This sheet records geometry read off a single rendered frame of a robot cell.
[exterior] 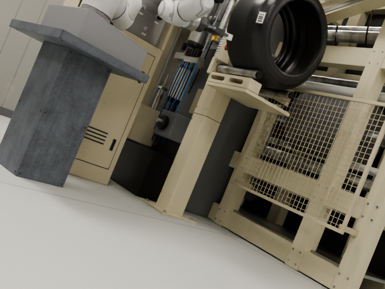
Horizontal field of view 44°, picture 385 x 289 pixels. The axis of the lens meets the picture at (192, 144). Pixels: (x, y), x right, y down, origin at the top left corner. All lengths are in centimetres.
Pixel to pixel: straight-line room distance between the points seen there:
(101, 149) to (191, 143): 54
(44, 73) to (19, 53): 282
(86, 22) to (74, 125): 48
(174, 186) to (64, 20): 116
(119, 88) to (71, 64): 71
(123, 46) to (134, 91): 72
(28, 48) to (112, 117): 239
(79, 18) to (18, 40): 294
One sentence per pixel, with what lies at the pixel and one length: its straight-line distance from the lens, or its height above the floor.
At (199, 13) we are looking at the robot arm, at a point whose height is 97.
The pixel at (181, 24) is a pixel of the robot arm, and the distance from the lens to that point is 231.
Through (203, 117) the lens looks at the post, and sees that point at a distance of 283.
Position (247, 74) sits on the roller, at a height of 89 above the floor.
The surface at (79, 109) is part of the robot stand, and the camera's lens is 227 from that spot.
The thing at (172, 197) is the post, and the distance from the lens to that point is 284.
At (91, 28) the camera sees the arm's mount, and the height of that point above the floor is 72.
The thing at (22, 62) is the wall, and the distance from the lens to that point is 513.
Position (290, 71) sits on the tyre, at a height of 107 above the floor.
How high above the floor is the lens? 39
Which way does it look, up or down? 1 degrees up
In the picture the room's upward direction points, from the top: 23 degrees clockwise
